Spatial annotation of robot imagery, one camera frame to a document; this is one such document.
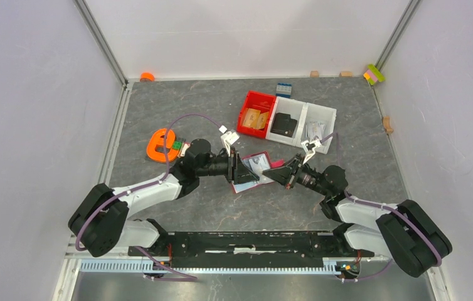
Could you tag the red leather card holder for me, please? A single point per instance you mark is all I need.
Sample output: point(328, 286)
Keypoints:
point(239, 188)

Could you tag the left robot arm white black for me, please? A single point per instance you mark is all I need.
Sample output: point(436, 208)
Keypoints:
point(103, 219)

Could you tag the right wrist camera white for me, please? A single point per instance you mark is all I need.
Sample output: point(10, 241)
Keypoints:
point(310, 147)

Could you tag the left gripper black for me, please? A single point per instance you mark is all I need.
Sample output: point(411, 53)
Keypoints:
point(238, 172)

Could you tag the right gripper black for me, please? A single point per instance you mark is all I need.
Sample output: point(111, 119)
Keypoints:
point(282, 175)

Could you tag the wooden piece right edge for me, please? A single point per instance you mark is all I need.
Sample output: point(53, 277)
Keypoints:
point(387, 125)

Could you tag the colourful toy brick stack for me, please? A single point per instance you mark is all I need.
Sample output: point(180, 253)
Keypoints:
point(372, 75)

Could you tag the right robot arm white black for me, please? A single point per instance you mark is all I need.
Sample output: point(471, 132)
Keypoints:
point(402, 232)

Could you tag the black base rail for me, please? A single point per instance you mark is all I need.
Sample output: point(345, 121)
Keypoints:
point(313, 243)

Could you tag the small orange cap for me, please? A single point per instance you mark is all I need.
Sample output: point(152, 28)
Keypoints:
point(146, 77)

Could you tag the blue white small block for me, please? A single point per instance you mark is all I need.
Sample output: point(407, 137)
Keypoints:
point(283, 90)

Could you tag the black cards in white bin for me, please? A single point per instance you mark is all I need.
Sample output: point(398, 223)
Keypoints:
point(283, 124)

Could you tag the green toy brick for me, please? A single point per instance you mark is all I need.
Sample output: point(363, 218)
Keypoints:
point(177, 145)

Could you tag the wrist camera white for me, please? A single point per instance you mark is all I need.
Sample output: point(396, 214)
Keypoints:
point(228, 138)
point(310, 147)

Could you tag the wooden block at wall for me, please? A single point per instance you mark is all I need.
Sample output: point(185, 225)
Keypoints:
point(314, 74)
point(346, 74)

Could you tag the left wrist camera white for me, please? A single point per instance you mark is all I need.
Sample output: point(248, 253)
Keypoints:
point(228, 138)

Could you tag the silver cards in white bin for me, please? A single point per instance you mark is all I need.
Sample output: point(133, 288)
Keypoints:
point(315, 130)

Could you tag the red plastic bin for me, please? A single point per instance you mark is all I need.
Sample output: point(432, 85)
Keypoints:
point(264, 103)

